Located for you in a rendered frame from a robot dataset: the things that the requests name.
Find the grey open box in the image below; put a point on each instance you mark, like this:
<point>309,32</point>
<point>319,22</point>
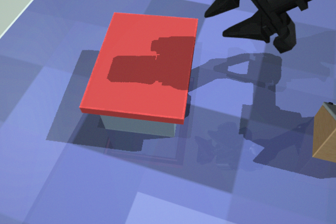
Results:
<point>138,126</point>

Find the red rectangular lid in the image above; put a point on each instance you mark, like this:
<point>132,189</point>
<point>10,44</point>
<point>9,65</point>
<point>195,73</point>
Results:
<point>143,69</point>

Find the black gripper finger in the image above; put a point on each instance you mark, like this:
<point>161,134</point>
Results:
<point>250,28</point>
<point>221,6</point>

